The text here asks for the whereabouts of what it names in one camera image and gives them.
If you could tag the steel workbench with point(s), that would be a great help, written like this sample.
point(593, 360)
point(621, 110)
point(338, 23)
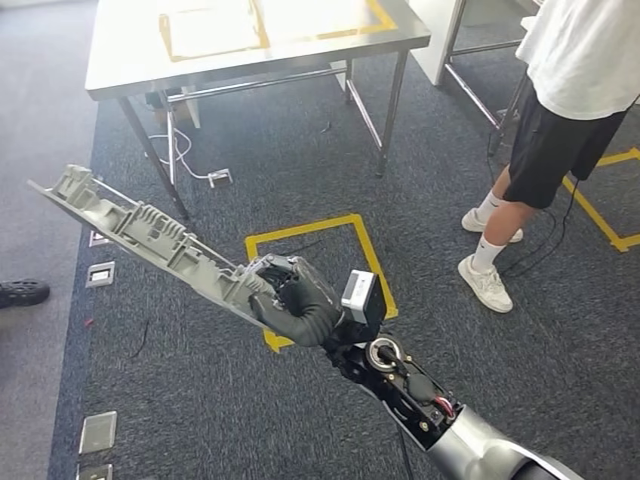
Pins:
point(470, 93)
point(125, 60)

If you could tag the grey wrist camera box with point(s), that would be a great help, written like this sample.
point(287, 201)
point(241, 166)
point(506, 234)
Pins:
point(362, 301)

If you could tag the black treaded object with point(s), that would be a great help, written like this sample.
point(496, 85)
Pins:
point(23, 293)

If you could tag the person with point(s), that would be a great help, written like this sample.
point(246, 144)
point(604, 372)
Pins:
point(575, 53)

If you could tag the metal floor outlet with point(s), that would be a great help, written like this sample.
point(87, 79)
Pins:
point(220, 178)
point(99, 239)
point(98, 432)
point(95, 473)
point(100, 275)

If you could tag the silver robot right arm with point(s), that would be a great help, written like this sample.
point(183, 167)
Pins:
point(475, 450)

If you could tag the white partition panel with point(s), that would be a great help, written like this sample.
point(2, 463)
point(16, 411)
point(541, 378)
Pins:
point(435, 33)

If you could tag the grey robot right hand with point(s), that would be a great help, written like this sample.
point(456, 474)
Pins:
point(310, 298)

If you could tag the grey plastic wheel hubcap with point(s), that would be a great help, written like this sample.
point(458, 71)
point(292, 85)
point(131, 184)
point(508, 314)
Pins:
point(150, 238)

